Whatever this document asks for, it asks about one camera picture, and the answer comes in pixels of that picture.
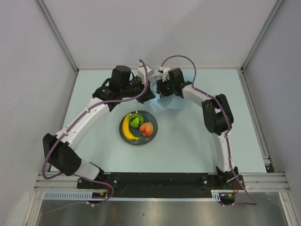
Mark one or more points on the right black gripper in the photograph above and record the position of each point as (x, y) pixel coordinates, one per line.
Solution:
(162, 91)

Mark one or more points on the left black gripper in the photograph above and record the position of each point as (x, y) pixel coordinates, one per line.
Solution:
(148, 95)

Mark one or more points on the light blue printed plastic bag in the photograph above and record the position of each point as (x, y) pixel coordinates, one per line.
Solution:
(172, 102)

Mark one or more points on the green fake watermelon ball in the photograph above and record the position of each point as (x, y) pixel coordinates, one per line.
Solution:
(136, 120)

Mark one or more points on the orange fake peach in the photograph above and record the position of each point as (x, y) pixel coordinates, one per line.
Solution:
(146, 129)

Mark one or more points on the yellow fake banana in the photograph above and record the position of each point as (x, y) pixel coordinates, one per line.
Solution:
(125, 129)

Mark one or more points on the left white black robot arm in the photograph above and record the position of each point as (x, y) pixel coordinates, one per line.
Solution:
(122, 86)

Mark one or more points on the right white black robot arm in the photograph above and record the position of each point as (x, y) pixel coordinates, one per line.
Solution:
(217, 115)

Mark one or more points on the dark blue ceramic plate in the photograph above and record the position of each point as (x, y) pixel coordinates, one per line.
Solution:
(148, 117)

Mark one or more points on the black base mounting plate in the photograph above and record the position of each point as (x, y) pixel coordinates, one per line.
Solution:
(168, 185)

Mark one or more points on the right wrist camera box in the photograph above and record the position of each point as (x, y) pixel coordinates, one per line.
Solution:
(165, 73)

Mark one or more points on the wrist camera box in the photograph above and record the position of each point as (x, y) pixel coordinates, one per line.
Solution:
(165, 73)
(141, 73)

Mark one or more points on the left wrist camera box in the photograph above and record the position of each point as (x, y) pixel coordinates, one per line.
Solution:
(141, 73)

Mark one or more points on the right corner aluminium post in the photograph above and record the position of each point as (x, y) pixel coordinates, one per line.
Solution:
(267, 24)

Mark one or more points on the corner aluminium post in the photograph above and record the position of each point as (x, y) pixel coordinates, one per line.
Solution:
(57, 35)
(267, 24)

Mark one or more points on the aluminium frame rail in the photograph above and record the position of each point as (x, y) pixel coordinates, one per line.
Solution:
(254, 182)

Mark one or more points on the left corner aluminium post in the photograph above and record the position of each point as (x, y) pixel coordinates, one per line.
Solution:
(57, 35)

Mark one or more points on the white slotted cable duct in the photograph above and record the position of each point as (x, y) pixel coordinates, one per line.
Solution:
(97, 197)

